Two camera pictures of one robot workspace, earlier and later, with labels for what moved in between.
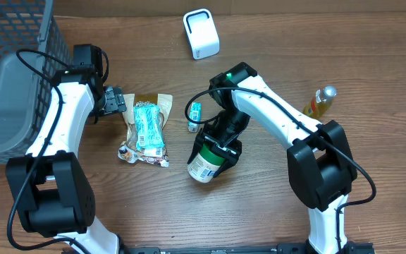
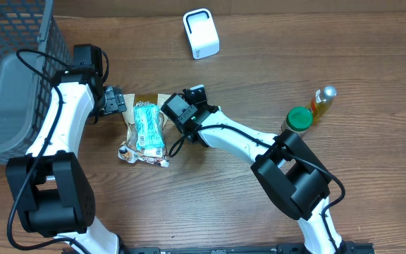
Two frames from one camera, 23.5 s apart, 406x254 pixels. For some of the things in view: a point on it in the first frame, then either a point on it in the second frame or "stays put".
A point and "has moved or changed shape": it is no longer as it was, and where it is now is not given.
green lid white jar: x=204 y=165 has moved or changed shape
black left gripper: x=115 y=101 stays put
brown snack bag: x=129 y=151 stays put
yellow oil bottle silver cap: x=321 y=102 stays put
